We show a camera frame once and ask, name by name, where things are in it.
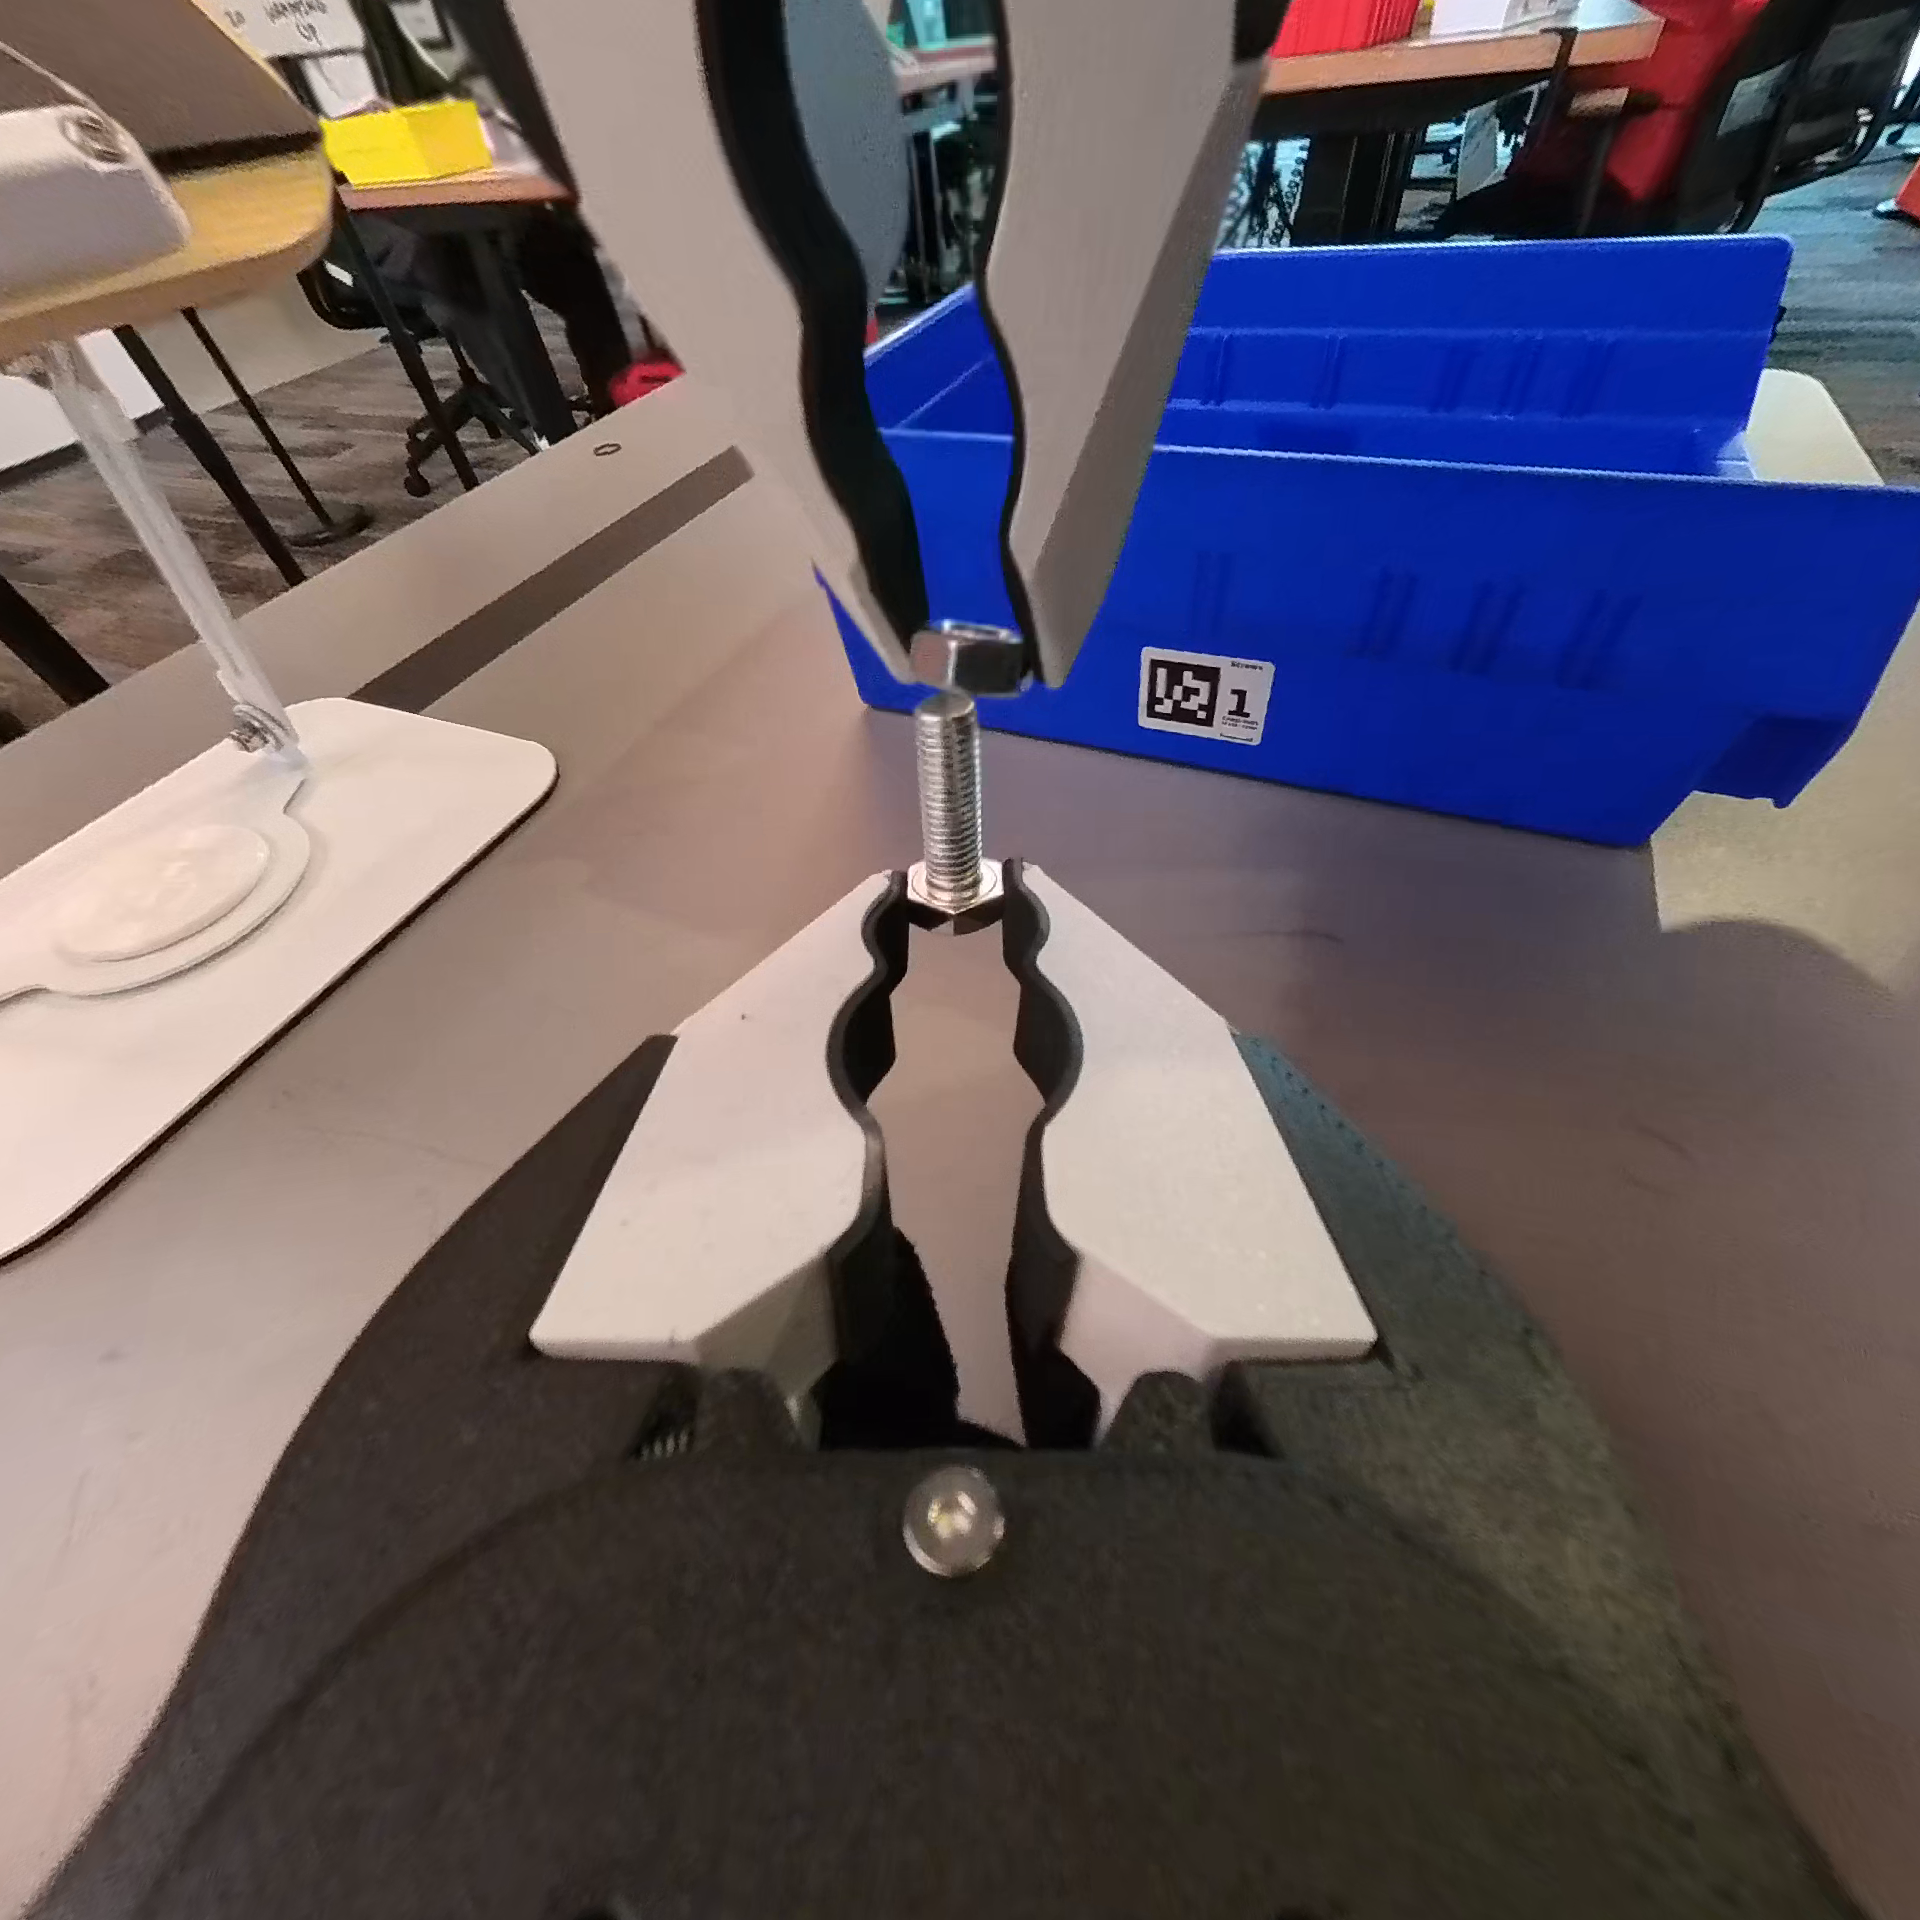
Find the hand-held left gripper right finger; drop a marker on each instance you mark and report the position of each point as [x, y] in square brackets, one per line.
[1201, 1184]

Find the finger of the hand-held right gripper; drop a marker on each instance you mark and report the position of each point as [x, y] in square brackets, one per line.
[646, 149]
[1111, 225]

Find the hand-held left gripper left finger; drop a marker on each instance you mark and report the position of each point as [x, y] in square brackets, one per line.
[720, 1184]

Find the silver hex bolt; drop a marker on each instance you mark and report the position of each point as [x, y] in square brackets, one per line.
[970, 659]
[949, 794]

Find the blue storage bin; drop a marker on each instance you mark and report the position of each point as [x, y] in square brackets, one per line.
[1500, 599]

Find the brown edged desk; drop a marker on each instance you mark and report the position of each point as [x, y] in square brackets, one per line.
[450, 192]
[1426, 83]

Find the red bag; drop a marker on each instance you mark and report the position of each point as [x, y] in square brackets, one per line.
[654, 376]
[1665, 105]

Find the yellow storage bin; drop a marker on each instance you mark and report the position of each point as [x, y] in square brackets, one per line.
[405, 144]

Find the red storage bin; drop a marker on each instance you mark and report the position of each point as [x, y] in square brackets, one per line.
[1350, 24]

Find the handwritten whiteboard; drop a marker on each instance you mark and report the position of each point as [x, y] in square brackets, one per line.
[301, 24]

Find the dark table slot cover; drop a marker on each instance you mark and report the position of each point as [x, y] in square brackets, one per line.
[571, 585]

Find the white board stand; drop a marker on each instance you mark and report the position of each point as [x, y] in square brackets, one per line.
[377, 809]

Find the black office chair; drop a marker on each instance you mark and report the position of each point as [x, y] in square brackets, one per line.
[1815, 105]

